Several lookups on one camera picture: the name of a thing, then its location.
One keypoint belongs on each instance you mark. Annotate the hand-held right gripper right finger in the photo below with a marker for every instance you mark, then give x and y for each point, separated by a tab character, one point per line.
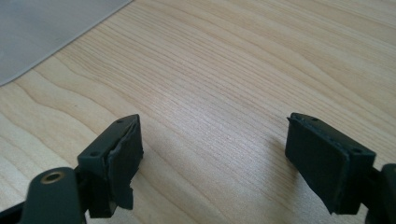
323	165

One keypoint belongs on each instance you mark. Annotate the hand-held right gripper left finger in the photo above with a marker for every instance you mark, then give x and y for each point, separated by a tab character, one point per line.
102	161

